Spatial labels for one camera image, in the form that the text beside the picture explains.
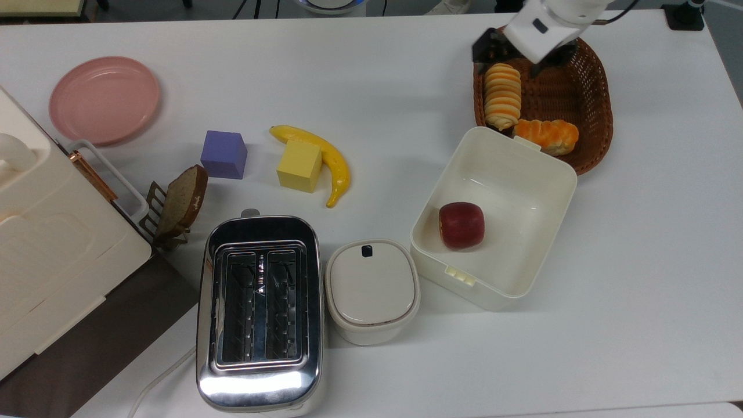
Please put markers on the red apple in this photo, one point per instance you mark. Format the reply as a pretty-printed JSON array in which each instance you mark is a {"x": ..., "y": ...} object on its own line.
[{"x": 461, "y": 226}]

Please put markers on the metal toast rack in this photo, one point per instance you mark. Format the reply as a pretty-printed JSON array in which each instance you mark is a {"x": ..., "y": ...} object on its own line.
[{"x": 152, "y": 203}]

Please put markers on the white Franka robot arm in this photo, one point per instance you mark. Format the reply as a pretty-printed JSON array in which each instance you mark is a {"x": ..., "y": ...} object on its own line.
[{"x": 580, "y": 8}]

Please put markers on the black stand base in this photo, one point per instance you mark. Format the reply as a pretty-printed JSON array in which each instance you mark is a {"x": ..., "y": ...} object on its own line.
[{"x": 684, "y": 14}]

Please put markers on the orange glazed bread roll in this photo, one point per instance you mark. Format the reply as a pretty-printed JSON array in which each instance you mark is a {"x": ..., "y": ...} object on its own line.
[{"x": 548, "y": 136}]

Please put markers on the pink plate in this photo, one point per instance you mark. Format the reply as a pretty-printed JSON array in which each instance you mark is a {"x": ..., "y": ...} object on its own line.
[{"x": 104, "y": 100}]

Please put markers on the white square plastic container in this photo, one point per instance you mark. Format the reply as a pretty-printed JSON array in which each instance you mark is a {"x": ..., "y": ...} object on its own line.
[{"x": 511, "y": 174}]

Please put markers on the small white lidded bin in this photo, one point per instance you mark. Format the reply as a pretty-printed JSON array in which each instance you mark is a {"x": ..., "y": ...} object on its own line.
[{"x": 371, "y": 290}]

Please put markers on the cream and chrome toaster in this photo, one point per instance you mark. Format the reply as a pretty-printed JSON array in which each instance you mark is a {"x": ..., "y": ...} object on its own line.
[{"x": 261, "y": 383}]

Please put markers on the purple foam cube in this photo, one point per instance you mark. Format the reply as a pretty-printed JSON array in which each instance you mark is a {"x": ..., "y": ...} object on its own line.
[{"x": 223, "y": 155}]

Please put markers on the yellow foam cube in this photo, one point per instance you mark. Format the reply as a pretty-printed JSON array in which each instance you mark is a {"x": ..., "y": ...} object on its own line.
[{"x": 299, "y": 167}]

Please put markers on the brown bread slice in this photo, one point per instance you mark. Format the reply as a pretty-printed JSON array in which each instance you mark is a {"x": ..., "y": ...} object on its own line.
[{"x": 183, "y": 200}]

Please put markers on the yellow banana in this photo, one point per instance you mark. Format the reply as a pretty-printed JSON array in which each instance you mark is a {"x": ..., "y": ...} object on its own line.
[{"x": 339, "y": 168}]

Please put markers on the striped orange bread roll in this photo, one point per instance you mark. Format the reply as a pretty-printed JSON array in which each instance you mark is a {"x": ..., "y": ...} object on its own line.
[{"x": 502, "y": 96}]

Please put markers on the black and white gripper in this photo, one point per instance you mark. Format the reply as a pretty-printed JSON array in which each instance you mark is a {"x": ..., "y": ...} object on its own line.
[{"x": 537, "y": 32}]

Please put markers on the brown wicker basket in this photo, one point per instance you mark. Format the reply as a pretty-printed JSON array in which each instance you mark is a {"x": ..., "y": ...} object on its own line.
[{"x": 580, "y": 93}]

